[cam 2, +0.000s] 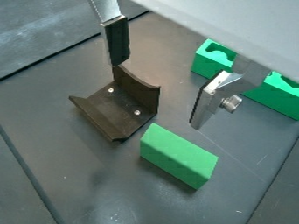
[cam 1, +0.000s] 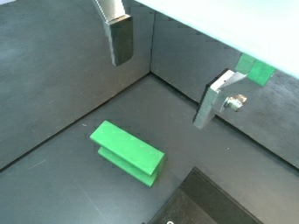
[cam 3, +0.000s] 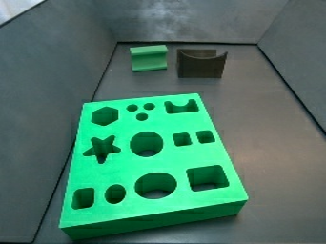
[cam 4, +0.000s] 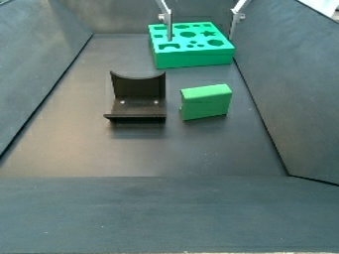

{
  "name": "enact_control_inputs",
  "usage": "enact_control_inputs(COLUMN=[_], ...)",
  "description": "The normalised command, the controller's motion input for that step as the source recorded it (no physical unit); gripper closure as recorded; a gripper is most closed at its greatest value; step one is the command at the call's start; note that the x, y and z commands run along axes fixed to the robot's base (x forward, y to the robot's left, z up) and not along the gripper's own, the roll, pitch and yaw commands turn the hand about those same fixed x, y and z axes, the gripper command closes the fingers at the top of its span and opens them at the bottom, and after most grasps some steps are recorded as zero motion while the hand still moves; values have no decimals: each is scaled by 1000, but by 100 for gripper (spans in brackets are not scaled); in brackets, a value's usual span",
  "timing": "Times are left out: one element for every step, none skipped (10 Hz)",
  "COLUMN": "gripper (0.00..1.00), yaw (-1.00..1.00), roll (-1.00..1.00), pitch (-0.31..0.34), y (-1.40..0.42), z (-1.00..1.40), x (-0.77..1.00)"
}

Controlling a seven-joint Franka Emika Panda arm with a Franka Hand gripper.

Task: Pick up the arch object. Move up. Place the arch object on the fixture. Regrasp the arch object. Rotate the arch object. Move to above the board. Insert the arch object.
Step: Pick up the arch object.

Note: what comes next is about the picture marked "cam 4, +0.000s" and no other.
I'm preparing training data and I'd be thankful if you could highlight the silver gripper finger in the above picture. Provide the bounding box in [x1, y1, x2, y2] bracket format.
[230, 0, 251, 39]
[155, 0, 172, 41]

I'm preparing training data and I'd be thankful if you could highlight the green arch block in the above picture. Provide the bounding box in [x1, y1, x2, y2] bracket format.
[179, 83, 234, 121]

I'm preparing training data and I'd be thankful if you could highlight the green shape sorter board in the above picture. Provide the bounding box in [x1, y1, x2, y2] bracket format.
[148, 22, 236, 69]

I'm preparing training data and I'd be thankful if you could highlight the black curved fixture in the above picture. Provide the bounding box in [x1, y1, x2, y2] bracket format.
[103, 71, 167, 121]

